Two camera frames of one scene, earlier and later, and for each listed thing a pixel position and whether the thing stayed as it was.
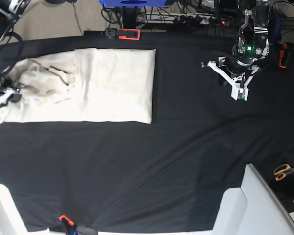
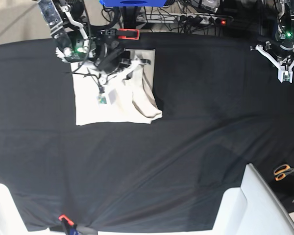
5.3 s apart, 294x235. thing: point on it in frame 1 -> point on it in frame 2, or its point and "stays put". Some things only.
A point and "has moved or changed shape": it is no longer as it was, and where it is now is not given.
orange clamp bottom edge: x=67 y=221 stays put
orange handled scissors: x=281 y=175 stays put
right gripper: x=237 y=71 -> x=283 y=57
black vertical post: x=129 y=17 stays put
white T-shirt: x=89 y=85 has moved or changed shape
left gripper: x=2 y=100 -> x=110 y=58
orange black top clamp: x=123 y=34 stays put
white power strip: x=183 y=18 stays put
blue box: x=134 y=3 stays put
